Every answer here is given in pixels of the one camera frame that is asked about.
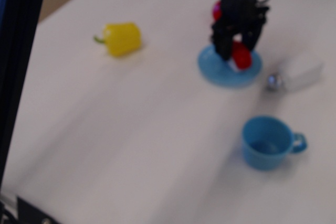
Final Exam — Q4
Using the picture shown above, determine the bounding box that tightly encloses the red toy ball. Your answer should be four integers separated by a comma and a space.
212, 1, 222, 21

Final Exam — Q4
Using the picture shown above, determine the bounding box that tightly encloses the light blue plate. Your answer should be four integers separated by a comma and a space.
197, 45, 263, 88

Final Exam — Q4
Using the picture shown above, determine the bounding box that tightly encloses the yellow toy bell pepper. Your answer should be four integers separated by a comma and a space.
93, 22, 142, 57

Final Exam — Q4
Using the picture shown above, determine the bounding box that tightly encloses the white salt shaker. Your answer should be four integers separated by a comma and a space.
266, 52, 324, 92

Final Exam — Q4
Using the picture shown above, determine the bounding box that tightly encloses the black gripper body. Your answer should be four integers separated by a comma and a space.
212, 0, 269, 41

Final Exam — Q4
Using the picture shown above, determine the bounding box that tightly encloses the red and white toy sushi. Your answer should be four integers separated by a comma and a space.
227, 41, 252, 72

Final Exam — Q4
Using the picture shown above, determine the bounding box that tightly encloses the aluminium frame rail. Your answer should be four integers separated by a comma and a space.
1, 191, 18, 219

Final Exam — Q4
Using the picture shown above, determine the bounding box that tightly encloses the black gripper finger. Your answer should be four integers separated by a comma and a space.
213, 33, 233, 61
241, 26, 263, 51

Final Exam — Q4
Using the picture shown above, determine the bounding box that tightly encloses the blue plastic cup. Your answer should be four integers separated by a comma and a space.
241, 115, 308, 171

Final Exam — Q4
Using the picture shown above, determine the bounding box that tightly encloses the black corner bracket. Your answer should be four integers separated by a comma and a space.
16, 197, 60, 224

